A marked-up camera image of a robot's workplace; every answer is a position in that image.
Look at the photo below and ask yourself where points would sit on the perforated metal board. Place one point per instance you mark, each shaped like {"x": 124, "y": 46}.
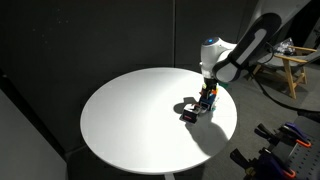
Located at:
{"x": 305, "y": 160}

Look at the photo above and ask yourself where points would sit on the white black Franka robot arm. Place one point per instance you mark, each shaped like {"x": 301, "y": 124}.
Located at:
{"x": 213, "y": 55}

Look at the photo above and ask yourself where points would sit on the white table pedestal base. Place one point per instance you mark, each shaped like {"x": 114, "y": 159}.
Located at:
{"x": 170, "y": 177}

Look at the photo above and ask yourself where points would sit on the crumpled plastic bag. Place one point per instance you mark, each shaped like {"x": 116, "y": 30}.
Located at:
{"x": 285, "y": 46}

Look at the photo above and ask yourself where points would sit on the blue square toy cube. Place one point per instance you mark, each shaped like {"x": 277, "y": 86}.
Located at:
{"x": 207, "y": 104}

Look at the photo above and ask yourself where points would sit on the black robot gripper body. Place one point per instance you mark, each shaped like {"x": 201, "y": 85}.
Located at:
{"x": 210, "y": 82}

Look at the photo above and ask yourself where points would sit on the wooden folding chair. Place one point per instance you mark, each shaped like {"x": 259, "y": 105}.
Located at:
{"x": 289, "y": 78}

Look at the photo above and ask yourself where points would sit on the purple black spring clamp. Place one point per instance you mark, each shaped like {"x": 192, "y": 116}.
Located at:
{"x": 295, "y": 130}
{"x": 270, "y": 163}

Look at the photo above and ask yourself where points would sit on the teal wrist mounted box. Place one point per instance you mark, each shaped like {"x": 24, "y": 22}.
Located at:
{"x": 223, "y": 85}

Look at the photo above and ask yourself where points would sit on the black checkered square toy cube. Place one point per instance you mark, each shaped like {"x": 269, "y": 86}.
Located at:
{"x": 191, "y": 114}

